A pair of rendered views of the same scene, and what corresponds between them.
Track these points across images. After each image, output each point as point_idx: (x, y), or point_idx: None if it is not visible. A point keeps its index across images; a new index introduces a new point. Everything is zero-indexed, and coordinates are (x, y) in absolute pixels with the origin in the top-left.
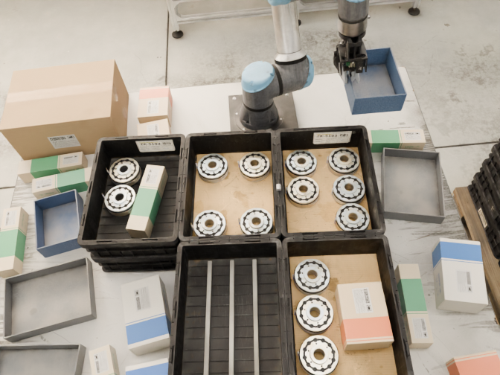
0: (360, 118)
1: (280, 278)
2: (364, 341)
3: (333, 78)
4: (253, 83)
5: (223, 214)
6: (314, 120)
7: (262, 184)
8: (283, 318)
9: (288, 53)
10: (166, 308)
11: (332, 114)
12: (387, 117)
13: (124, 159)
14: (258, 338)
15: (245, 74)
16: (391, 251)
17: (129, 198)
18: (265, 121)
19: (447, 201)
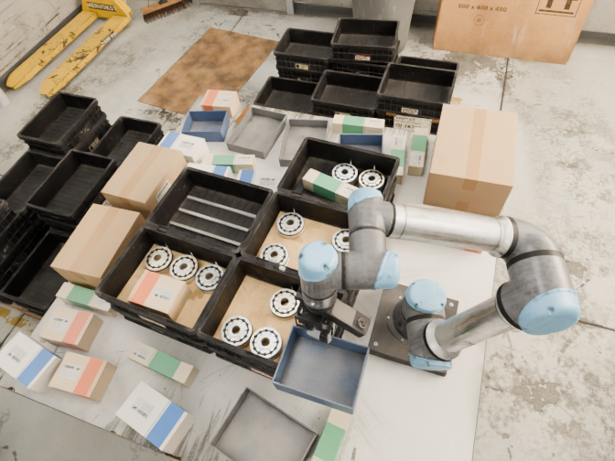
0: (380, 443)
1: (209, 242)
2: (139, 280)
3: (462, 446)
4: (411, 284)
5: (298, 240)
6: (398, 386)
7: None
8: (182, 234)
9: (436, 327)
10: None
11: (399, 412)
12: None
13: (382, 180)
14: (195, 232)
15: (428, 282)
16: (216, 380)
17: (340, 177)
18: (395, 316)
19: None
